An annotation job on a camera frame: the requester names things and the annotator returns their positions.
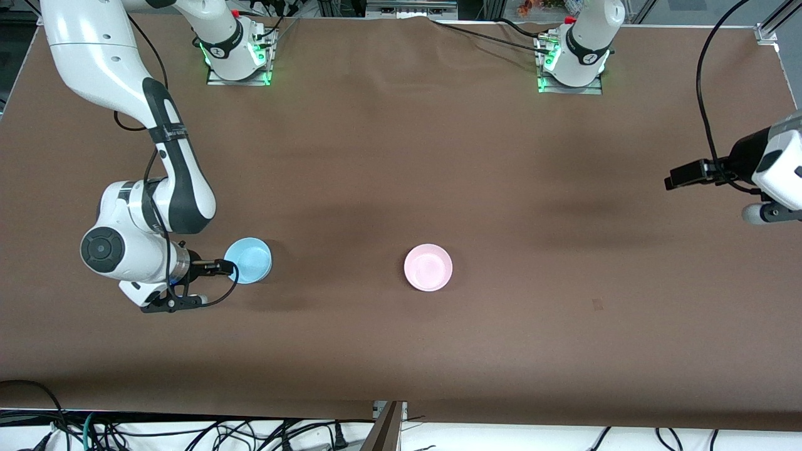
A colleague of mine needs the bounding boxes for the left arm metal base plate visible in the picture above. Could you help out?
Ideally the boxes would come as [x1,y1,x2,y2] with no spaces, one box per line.
[536,38,605,96]

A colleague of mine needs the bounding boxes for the black looped cable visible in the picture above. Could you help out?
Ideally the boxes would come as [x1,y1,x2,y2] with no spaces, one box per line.
[0,379,67,451]

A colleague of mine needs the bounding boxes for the dark metal frame beam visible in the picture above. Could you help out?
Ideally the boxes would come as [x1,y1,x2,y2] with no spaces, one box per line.
[362,401,407,451]

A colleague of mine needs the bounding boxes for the pink bowl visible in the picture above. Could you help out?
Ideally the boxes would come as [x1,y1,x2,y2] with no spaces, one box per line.
[404,244,453,290]

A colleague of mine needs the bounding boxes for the brown table cover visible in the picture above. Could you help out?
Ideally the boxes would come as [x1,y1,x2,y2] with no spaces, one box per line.
[0,14,802,433]

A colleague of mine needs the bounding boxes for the white bowl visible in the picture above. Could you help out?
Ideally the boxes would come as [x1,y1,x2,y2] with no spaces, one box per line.
[406,276,452,293]

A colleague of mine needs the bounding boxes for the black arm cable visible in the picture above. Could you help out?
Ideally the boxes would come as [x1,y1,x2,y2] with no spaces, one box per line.
[695,0,763,195]
[113,13,241,309]

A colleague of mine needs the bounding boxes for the grey power strip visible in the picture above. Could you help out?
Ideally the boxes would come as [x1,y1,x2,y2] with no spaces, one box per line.
[366,0,459,14]

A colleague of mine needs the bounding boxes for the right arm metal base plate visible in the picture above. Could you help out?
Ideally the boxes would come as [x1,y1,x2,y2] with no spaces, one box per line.
[206,38,274,86]

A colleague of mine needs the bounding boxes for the aluminium frame profile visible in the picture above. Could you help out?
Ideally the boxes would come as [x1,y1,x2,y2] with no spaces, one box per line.
[754,0,802,44]

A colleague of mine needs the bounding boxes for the black cable on table cover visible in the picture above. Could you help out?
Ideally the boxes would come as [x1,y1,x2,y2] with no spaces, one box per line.
[431,19,555,52]

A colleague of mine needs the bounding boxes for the light blue bowl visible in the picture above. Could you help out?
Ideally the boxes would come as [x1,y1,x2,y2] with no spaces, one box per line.
[224,237,273,284]

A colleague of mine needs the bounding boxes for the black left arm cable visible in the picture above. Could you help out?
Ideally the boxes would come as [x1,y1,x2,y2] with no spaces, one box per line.
[695,0,763,195]

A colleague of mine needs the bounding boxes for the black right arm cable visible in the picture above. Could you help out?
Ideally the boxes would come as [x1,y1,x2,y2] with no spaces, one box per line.
[113,13,241,309]

